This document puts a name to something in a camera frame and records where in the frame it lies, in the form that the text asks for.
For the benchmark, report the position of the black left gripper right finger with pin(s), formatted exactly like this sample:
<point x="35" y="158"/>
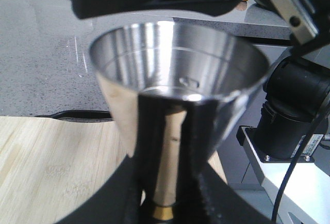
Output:
<point x="202" y="196"/>

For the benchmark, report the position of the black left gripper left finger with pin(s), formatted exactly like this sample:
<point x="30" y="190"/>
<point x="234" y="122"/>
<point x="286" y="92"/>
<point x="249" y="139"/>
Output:
<point x="127" y="196"/>

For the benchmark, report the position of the steel double jigger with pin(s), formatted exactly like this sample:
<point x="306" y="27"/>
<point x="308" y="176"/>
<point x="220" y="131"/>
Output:
<point x="177" y="63"/>

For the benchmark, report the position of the light wooden cutting board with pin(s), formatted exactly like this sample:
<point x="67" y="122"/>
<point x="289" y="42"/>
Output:
<point x="50" y="167"/>

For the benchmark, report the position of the black cutting board handle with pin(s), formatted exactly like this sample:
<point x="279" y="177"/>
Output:
<point x="98" y="115"/>

